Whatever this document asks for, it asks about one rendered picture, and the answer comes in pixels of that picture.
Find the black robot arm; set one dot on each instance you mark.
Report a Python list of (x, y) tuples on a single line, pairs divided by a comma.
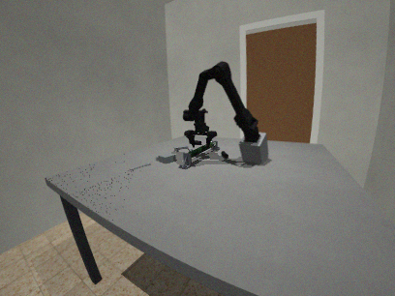
[(222, 75)]

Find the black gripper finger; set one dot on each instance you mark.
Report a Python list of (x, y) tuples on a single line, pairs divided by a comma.
[(192, 140), (208, 140)]

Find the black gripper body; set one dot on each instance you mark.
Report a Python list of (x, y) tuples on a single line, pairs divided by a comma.
[(200, 130)]

